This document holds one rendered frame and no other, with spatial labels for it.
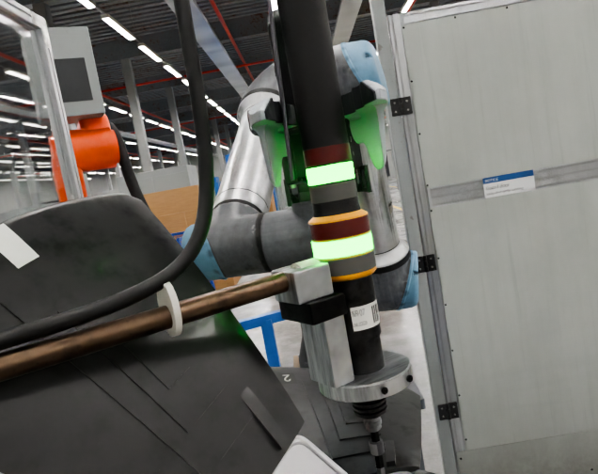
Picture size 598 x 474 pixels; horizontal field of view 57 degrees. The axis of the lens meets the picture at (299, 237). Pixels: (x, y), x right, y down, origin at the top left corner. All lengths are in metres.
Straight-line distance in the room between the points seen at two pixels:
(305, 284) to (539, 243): 2.06
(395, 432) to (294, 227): 0.25
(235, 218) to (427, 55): 1.69
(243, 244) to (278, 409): 0.32
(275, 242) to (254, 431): 0.33
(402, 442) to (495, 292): 1.86
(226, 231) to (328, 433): 0.27
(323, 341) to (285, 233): 0.28
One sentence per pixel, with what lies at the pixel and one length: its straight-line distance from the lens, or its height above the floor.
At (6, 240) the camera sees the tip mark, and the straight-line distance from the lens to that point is 0.38.
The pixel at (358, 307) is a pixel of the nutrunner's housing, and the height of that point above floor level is 1.36.
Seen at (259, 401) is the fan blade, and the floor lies 1.32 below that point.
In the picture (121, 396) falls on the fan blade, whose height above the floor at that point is 1.35.
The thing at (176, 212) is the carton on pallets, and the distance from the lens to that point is 8.44.
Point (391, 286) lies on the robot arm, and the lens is 1.10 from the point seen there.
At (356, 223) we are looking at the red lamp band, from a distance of 0.38.
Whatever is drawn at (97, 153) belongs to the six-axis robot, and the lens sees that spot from 4.38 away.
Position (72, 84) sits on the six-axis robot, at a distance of 4.34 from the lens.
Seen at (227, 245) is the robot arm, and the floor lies 1.39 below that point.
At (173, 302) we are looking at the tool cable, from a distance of 0.32.
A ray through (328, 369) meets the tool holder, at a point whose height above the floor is 1.32.
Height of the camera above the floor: 1.46
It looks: 6 degrees down
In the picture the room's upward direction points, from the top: 10 degrees counter-clockwise
